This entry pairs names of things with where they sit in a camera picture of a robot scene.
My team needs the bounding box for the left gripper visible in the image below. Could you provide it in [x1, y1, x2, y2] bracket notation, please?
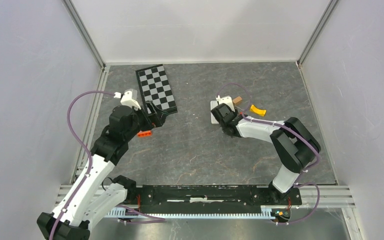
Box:
[124, 99, 168, 141]

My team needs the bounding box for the white remote control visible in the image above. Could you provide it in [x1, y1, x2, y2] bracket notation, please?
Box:
[210, 100, 220, 125]

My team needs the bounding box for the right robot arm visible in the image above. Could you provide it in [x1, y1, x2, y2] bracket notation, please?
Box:
[210, 100, 321, 204]

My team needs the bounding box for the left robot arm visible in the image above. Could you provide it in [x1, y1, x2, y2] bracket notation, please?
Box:
[37, 101, 168, 240]

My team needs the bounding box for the orange semicircle block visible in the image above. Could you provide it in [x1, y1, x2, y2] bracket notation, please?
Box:
[137, 130, 153, 138]

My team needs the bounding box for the brown wooden block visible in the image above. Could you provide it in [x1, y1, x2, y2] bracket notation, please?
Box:
[232, 96, 243, 105]

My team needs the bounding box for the checkered chess board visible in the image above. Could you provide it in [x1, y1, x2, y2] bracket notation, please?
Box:
[135, 64, 178, 115]

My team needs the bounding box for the yellow arch block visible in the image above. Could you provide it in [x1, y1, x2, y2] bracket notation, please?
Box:
[249, 104, 267, 117]

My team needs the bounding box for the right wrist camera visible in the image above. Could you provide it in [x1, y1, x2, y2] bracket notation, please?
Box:
[216, 95, 236, 112]

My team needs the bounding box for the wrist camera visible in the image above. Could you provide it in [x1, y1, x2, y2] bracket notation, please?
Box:
[216, 95, 236, 112]
[120, 88, 142, 111]

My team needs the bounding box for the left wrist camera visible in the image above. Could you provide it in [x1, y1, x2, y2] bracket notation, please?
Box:
[120, 88, 142, 111]

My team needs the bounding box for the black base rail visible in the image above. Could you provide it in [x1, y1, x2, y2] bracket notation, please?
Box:
[122, 184, 303, 215]

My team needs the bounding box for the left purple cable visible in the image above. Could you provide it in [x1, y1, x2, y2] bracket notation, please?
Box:
[48, 90, 167, 240]

